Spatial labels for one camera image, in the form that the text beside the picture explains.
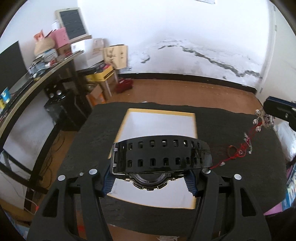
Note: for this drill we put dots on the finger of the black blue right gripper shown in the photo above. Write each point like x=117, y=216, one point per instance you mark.
x=282, y=109

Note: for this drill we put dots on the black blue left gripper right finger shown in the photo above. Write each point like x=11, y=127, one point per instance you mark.
x=226, y=209

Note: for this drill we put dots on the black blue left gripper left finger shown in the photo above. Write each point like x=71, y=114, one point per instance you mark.
x=56, y=216

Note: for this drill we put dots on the black digital wrist watch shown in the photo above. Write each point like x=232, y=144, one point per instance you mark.
x=153, y=160

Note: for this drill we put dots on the black side desk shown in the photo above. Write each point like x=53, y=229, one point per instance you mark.
x=31, y=123

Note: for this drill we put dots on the black speaker with silver cones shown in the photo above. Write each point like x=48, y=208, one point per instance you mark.
x=55, y=91

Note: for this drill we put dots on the orange cardboard box on floor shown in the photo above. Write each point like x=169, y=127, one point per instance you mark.
x=96, y=96

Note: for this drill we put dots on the red cloth bag on floor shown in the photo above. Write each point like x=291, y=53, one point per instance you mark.
x=123, y=85

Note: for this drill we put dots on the yellow box on stool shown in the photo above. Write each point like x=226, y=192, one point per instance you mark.
x=100, y=74

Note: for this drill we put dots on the black computer monitor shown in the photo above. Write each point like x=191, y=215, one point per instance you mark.
x=12, y=66

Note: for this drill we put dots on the brown cardboard box with print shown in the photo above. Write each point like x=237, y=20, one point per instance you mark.
x=116, y=56

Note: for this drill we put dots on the woven straw basket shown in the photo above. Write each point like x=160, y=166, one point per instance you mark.
x=44, y=45

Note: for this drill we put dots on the pink box on desk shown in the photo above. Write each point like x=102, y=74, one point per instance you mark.
x=60, y=37

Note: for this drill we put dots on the framed small blackboard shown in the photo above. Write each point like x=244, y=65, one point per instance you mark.
x=72, y=20

